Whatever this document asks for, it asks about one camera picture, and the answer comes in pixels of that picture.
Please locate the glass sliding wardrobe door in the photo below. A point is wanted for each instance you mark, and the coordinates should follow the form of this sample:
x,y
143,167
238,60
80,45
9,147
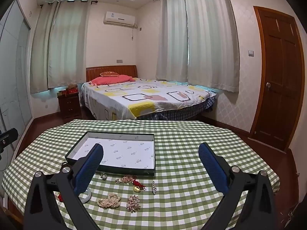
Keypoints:
x,y
14,76

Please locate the dark green shallow box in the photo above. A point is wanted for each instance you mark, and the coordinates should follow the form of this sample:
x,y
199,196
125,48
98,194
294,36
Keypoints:
x,y
120,152

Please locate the white curtain panel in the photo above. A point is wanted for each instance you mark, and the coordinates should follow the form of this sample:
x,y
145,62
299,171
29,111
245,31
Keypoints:
x,y
39,52
213,40
69,43
171,36

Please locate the brown plush toy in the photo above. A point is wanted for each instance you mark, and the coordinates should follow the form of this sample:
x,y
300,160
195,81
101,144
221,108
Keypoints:
x,y
71,86

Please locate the brown wooden door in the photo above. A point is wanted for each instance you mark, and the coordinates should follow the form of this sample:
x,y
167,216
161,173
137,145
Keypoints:
x,y
278,81

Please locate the rose gold rhinestone brooch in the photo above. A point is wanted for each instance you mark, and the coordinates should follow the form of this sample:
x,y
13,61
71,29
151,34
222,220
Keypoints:
x,y
133,202

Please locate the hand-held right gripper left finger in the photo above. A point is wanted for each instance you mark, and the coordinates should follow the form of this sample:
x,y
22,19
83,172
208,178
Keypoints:
x,y
87,170

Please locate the white wall air conditioner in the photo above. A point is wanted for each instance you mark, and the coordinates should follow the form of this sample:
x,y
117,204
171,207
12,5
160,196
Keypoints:
x,y
119,19

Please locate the small orange cushion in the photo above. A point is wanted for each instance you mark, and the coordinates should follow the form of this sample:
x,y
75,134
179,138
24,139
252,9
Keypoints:
x,y
109,73

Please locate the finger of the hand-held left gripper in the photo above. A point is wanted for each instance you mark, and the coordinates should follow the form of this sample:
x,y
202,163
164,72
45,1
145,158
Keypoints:
x,y
9,134

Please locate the dark wooden nightstand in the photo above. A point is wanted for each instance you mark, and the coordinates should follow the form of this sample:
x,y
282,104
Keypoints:
x,y
69,105

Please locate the bed with patterned sheet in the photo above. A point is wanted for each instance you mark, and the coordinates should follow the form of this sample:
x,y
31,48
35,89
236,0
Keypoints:
x,y
144,95

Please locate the white jade bangle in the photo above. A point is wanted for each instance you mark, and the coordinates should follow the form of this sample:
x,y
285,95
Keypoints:
x,y
86,199

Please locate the wooden headboard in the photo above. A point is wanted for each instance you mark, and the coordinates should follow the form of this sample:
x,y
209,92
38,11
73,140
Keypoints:
x,y
124,70

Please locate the small red tassel charm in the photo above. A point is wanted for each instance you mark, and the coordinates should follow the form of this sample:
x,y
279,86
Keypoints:
x,y
60,197

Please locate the red box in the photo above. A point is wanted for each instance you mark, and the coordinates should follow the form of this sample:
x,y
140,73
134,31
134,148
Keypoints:
x,y
72,91

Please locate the pink pillow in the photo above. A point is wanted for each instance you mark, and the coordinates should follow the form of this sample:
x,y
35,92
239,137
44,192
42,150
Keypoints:
x,y
112,79

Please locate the pearl flower brooch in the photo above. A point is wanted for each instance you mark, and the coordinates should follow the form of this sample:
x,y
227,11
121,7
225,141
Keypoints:
x,y
103,176

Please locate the slim crystal brooch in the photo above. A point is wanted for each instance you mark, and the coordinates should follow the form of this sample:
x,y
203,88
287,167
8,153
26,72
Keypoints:
x,y
153,186

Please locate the pearl cluster brooch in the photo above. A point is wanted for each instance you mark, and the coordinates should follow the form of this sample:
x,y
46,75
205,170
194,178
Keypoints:
x,y
109,200

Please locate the wall light switch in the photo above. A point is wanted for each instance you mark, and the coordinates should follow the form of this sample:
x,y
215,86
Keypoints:
x,y
250,52

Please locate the red tassel gold ingot charm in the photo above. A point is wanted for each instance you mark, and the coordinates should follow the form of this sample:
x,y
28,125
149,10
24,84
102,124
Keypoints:
x,y
137,188

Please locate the green checkered tablecloth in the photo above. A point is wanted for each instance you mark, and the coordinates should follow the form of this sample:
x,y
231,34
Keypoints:
x,y
177,148

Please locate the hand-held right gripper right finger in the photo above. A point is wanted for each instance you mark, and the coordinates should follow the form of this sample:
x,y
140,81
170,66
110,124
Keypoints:
x,y
213,170

